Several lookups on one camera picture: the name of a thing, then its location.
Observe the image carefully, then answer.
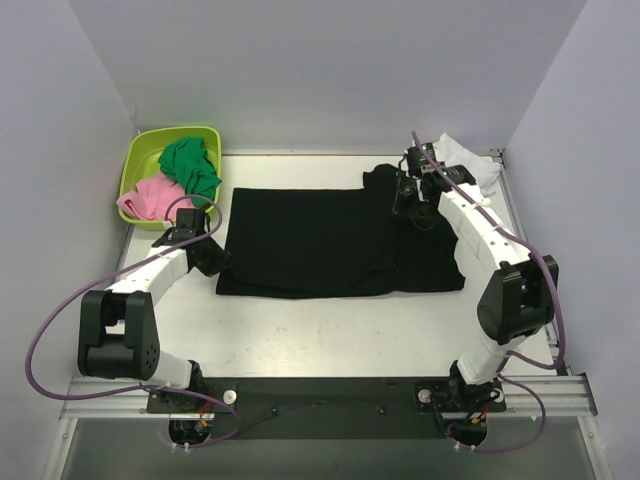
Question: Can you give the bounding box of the aluminium frame rail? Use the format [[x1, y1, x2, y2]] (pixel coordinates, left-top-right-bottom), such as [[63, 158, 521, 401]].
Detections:
[[60, 375, 598, 420]]

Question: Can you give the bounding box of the pink t-shirt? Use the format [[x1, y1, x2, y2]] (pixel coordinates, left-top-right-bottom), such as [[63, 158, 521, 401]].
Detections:
[[116, 171, 194, 221]]

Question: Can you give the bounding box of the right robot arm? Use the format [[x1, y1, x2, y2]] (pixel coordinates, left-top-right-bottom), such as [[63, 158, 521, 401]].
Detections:
[[393, 145, 559, 404]]

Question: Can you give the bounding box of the green t-shirt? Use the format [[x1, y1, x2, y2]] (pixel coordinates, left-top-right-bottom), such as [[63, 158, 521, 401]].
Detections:
[[158, 137, 222, 206]]

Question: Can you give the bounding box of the white folded t-shirt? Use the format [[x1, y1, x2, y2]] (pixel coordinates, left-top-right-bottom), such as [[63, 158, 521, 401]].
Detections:
[[433, 133, 502, 197]]

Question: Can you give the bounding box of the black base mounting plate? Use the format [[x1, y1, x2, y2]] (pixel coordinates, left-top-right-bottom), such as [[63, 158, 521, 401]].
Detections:
[[144, 377, 509, 441]]

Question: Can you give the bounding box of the lime green plastic tub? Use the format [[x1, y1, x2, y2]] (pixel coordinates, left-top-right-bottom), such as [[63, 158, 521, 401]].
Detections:
[[118, 126, 222, 230]]

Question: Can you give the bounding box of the black t-shirt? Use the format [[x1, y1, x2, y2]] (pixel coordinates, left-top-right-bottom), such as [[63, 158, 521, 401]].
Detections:
[[216, 164, 465, 299]]

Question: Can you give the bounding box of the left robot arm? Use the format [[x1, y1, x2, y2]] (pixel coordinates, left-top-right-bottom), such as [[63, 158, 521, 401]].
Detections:
[[77, 208, 230, 412]]

